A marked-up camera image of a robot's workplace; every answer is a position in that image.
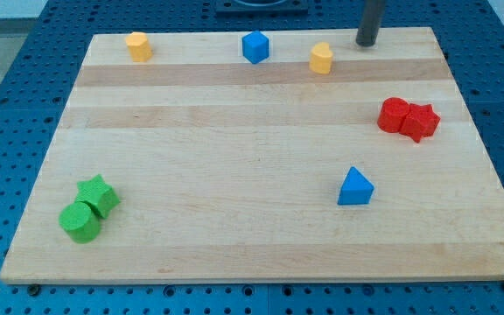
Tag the yellow hexagon block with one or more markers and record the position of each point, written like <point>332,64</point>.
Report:
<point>138,46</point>

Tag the wooden board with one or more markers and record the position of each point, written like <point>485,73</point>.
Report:
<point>229,172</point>

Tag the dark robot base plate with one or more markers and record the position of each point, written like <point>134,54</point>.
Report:
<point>225,8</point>

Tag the green star block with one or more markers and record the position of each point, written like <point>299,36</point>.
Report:
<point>98,195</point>

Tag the red cylinder block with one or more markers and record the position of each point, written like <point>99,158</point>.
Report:
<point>392,115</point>

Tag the blue triangle block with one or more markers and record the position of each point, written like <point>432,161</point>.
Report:
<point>356,189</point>

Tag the yellow heart block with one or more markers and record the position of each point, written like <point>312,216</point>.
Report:
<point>321,58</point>

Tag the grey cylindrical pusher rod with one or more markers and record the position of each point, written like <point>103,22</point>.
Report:
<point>370,23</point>

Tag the blue cube block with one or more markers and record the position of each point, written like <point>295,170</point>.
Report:
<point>255,47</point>

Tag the green cylinder block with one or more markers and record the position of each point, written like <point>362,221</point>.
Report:
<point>79,222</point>

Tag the red star block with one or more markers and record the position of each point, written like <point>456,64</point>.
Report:
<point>420,122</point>

